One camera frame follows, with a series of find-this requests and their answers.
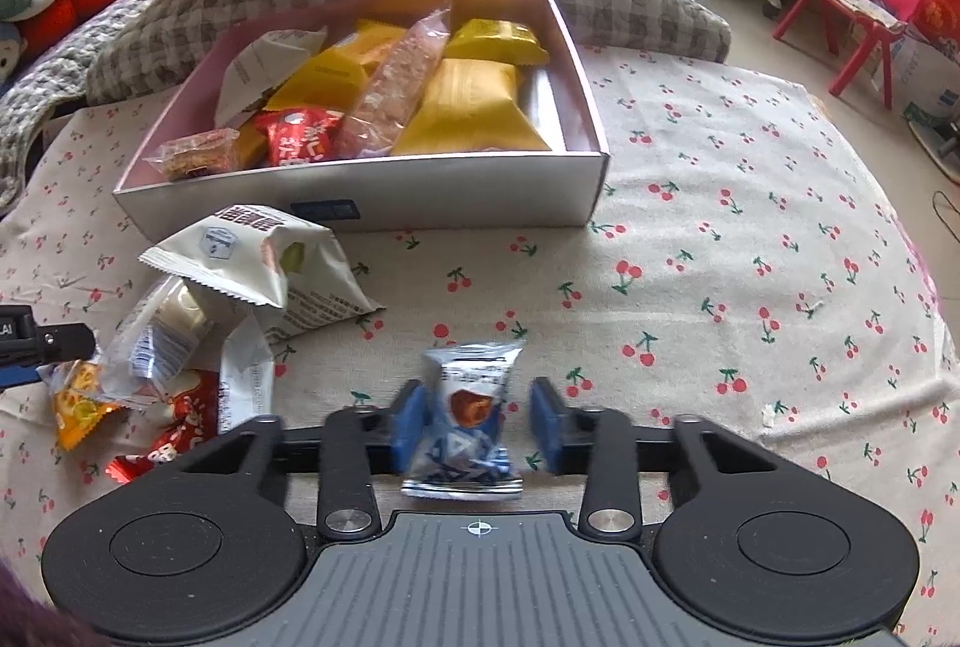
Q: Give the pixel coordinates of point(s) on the white cardboard box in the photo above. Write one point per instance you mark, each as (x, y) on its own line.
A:
(450, 190)

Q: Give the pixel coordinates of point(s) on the clear packet red-brown snack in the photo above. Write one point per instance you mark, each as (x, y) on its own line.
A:
(195, 156)

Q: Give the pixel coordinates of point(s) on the long pink clear snack packet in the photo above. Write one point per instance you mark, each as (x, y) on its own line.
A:
(390, 85)

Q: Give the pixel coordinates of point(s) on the small blue white snack packet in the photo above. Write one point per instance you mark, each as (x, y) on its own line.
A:
(457, 459)

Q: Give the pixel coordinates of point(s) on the white snack packet green spot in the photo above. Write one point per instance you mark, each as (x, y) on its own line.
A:
(247, 250)

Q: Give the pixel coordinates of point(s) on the white cardboard carton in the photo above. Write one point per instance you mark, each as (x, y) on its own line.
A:
(926, 85)

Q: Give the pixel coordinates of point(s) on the red gift bag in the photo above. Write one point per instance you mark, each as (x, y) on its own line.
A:
(937, 14)

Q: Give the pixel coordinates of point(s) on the large yellow snack packet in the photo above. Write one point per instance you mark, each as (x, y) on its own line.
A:
(465, 107)

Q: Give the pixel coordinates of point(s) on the red snack packet white flowers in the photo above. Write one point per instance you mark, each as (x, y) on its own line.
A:
(300, 137)

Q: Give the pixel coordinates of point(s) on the dark maroon cloth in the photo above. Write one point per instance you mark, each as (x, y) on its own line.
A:
(30, 617)

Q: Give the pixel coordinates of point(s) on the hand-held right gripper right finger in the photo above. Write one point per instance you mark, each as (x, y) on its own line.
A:
(546, 426)

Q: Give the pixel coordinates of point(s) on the blue monkey plush toy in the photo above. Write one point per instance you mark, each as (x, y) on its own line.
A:
(9, 59)

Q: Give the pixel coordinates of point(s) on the clear orange snack packet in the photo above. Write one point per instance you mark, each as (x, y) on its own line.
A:
(79, 400)

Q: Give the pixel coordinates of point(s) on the white snack packet black characters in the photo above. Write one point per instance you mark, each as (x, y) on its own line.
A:
(247, 377)

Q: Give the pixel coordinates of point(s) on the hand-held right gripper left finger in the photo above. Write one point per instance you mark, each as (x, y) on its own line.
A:
(409, 426)

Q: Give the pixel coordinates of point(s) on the gold bar snack packet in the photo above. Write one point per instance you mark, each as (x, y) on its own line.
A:
(315, 81)

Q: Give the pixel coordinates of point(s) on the grey checked quilted blanket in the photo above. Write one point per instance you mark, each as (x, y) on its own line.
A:
(67, 62)

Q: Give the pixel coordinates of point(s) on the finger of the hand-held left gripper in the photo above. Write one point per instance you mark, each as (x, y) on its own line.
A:
(19, 379)
(67, 342)

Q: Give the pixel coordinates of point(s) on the cherry print bed sheet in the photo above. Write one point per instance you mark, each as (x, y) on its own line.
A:
(712, 287)

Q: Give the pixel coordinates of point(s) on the clear packet white pastry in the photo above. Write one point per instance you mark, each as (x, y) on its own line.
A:
(161, 332)

